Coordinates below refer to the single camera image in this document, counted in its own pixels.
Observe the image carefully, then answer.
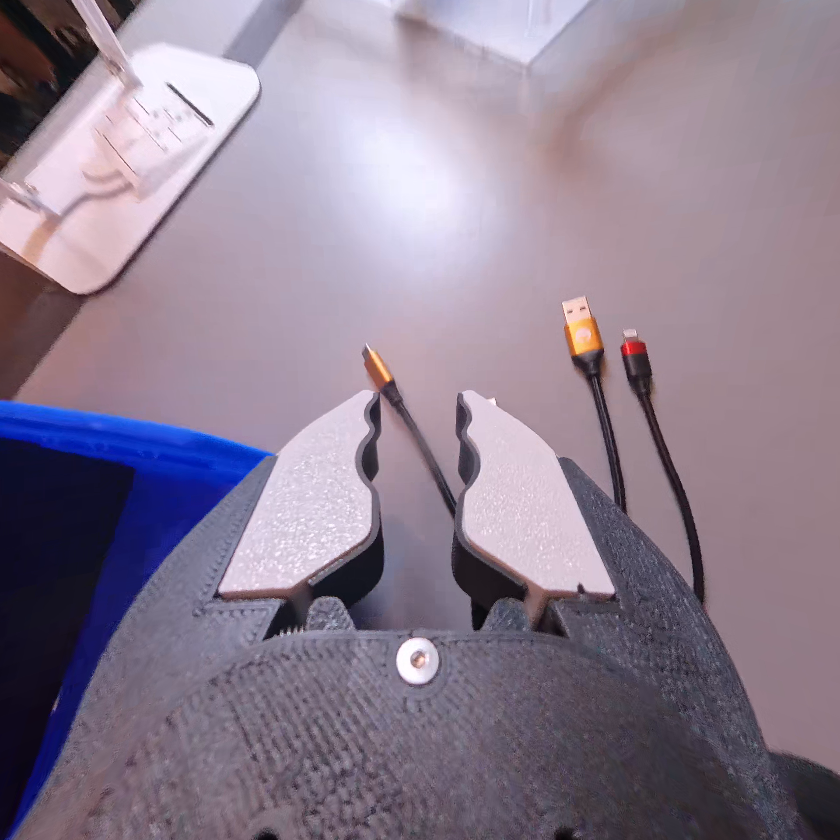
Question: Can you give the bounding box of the black usb cable red plug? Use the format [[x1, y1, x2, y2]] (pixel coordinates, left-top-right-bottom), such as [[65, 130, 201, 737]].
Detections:
[[620, 328, 706, 605]]

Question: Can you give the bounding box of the clear plastic bin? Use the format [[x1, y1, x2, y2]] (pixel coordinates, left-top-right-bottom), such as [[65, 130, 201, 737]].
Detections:
[[394, 0, 592, 67]]

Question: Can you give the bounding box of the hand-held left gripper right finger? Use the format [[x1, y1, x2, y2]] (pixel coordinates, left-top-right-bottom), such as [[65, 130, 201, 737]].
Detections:
[[453, 390, 618, 605]]

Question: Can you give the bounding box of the black divider panel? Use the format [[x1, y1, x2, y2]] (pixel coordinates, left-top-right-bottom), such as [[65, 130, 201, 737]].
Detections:
[[0, 440, 135, 788]]

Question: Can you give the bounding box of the white document stand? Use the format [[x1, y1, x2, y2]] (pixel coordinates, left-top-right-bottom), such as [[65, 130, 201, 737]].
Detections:
[[0, 0, 262, 296]]

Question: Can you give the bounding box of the blue plastic bin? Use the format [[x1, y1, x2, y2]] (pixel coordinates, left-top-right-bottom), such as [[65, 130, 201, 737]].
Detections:
[[0, 400, 275, 834]]

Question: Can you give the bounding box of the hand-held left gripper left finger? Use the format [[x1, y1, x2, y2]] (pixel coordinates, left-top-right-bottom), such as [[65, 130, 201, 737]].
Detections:
[[217, 390, 385, 603]]

